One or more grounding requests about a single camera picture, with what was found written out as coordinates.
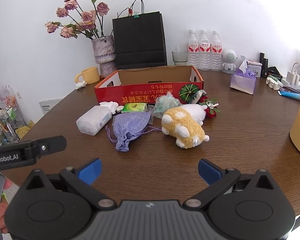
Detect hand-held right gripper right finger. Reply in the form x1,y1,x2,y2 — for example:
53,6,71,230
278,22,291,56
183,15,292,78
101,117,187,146
184,158,276,209

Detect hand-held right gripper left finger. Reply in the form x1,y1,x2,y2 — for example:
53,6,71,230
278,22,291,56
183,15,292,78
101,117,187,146
20,158,116,209

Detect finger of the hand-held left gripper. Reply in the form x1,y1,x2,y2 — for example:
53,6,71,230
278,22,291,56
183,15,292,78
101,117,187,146
23,135,67,161

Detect translucent plastic container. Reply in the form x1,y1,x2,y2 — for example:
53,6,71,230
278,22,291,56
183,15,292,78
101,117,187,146
76,106,113,136

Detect yellow and white plush toy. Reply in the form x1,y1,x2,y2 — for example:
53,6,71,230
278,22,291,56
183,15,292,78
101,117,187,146
161,104,210,148

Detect red fabric flower ornament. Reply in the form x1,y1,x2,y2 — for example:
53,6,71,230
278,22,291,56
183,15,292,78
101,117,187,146
191,89,219,119

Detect red cardboard box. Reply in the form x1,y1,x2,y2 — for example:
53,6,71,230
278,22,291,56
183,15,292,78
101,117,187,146
94,65,204,106

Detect person's left hand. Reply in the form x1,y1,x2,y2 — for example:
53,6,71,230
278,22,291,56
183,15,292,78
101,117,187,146
0,179,12,233

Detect yellow plastic bag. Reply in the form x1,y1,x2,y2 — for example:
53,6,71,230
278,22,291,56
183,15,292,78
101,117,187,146
15,121,35,139

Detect green tissue packet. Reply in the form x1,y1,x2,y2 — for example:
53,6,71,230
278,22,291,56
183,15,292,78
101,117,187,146
121,103,149,113

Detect yellow mug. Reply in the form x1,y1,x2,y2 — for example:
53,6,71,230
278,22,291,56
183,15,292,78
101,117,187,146
74,67,100,85

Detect purple tissue pack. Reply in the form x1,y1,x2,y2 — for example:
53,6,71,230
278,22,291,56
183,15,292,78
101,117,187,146
230,55,256,95

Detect mottled purple ceramic vase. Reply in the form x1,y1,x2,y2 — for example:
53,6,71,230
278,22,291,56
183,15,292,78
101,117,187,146
91,35,117,78

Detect white toothed clip holder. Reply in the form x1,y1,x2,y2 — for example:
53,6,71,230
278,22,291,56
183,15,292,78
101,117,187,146
266,75,283,90

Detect blue tube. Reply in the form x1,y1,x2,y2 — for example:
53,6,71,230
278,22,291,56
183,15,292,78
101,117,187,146
277,91,300,101

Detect printed tin box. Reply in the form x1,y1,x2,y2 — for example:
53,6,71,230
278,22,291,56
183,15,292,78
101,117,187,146
246,59,262,78

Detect clear drinking glass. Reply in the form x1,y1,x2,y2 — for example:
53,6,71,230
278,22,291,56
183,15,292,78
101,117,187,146
172,50,189,66

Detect white robot-shaped speaker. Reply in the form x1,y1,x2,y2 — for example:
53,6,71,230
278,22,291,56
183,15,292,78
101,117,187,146
222,49,238,73

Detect red label water bottle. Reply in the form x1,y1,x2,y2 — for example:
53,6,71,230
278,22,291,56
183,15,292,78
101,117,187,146
187,29,199,69
210,30,223,72
199,29,212,71

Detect black upright boxes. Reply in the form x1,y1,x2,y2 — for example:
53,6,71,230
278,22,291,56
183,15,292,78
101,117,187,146
259,52,269,78

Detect white power strip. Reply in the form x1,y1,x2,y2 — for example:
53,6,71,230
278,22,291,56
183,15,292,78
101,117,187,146
282,79,300,91

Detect white plug charger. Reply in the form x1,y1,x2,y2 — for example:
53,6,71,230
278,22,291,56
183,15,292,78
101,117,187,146
287,71,300,85

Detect bunch of dried pink roses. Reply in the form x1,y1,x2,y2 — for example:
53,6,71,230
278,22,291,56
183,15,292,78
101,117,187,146
45,0,110,40

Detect black paper bag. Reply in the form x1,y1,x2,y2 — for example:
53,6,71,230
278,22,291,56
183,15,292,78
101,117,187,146
112,0,168,70

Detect thin twig with red bud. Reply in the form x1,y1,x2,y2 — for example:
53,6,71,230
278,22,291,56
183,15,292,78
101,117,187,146
117,7,134,18

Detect wire rack with small goods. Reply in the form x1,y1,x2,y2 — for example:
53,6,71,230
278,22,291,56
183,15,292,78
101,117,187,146
0,81,28,146

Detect purple drawstring pouch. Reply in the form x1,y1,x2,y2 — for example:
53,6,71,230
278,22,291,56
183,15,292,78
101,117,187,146
105,112,163,152

